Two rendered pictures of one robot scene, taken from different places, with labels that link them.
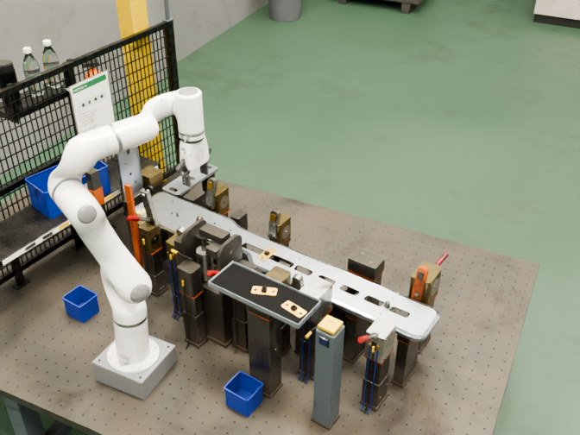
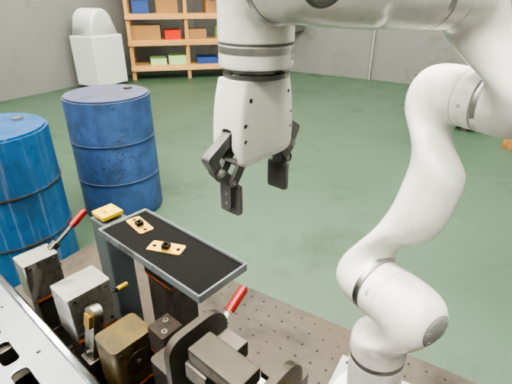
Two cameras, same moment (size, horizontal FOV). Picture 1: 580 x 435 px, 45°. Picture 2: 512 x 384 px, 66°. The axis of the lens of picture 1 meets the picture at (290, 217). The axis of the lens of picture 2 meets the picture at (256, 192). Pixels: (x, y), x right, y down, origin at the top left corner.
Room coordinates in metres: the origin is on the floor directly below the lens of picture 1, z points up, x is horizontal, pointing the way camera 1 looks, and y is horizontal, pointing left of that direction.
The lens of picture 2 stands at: (2.46, 0.38, 1.68)
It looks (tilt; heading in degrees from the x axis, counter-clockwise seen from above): 27 degrees down; 187
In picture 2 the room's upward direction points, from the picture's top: straight up
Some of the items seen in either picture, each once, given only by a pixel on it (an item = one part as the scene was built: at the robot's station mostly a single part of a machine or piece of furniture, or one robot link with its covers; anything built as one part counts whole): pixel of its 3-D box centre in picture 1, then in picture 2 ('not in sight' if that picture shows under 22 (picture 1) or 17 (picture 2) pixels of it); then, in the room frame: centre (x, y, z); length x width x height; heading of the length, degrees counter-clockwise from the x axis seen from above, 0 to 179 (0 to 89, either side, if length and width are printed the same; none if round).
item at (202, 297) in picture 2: (263, 293); (168, 248); (1.75, 0.09, 1.16); 0.37 x 0.14 x 0.02; 56
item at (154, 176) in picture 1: (154, 204); not in sight; (2.68, 0.63, 0.88); 0.08 x 0.08 x 0.36; 56
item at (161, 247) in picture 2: (264, 289); (166, 246); (1.76, 0.08, 1.17); 0.08 x 0.04 x 0.01; 81
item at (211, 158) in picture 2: not in sight; (229, 148); (2.05, 0.29, 1.52); 0.08 x 0.01 x 0.06; 146
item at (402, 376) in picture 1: (407, 348); not in sight; (1.81, -0.43, 0.84); 0.12 x 0.05 x 0.29; 146
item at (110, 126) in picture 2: not in sight; (116, 151); (-0.44, -1.15, 0.50); 0.67 x 0.67 x 1.00
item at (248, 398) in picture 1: (243, 394); not in sight; (1.67, 0.16, 0.74); 0.11 x 0.10 x 0.09; 56
